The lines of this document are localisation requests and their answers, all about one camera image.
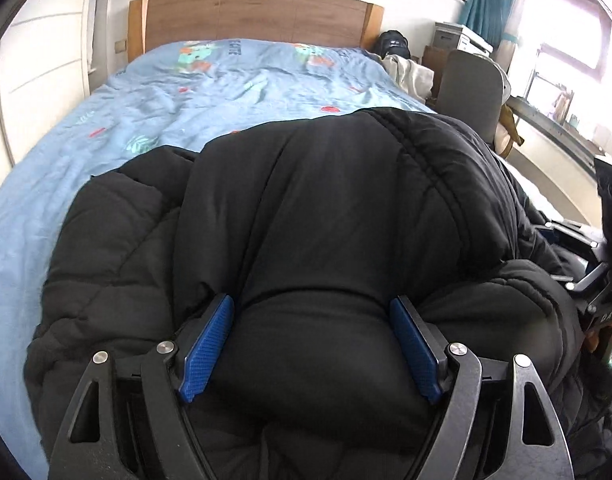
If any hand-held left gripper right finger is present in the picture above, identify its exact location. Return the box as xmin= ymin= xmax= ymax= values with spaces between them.
xmin=389 ymin=296 xmax=576 ymax=480

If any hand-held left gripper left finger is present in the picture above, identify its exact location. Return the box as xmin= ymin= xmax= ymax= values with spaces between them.
xmin=47 ymin=294 xmax=235 ymax=480

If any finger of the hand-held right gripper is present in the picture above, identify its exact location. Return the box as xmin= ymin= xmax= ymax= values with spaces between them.
xmin=534 ymin=221 xmax=600 ymax=251
xmin=550 ymin=254 xmax=589 ymax=283

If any black puffer coat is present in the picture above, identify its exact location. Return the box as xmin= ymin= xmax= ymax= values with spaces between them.
xmin=23 ymin=106 xmax=612 ymax=480

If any grey chair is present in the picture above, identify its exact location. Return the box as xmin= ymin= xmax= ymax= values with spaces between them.
xmin=437 ymin=50 xmax=510 ymax=147

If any white printer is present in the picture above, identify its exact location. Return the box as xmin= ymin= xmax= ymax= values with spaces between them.
xmin=430 ymin=21 xmax=495 ymax=59

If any beige cloth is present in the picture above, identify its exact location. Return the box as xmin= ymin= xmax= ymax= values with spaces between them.
xmin=383 ymin=54 xmax=437 ymax=104

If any long teal curtain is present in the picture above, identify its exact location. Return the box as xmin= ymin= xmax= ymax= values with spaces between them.
xmin=464 ymin=0 xmax=537 ymax=54

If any bed with blue printed sheet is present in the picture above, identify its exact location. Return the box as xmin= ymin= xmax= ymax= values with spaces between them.
xmin=0 ymin=37 xmax=556 ymax=480

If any wooden headboard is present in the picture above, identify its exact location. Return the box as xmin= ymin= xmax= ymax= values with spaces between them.
xmin=128 ymin=0 xmax=385 ymax=64

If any white wardrobe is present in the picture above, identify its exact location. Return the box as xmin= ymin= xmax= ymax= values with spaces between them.
xmin=0 ymin=0 xmax=99 ymax=196

